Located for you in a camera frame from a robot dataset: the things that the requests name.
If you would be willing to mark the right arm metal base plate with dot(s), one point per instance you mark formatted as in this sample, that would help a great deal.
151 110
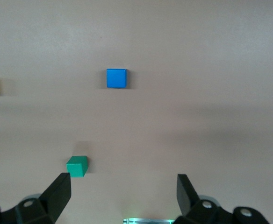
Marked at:
148 221

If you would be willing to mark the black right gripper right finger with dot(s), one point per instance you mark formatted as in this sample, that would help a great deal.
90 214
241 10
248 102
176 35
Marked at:
188 200

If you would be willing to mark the green cube block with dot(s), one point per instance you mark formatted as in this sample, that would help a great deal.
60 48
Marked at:
76 166

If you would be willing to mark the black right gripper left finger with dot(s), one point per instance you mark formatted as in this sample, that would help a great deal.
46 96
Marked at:
54 198

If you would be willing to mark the blue cube block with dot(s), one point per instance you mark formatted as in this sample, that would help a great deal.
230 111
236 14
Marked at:
116 78

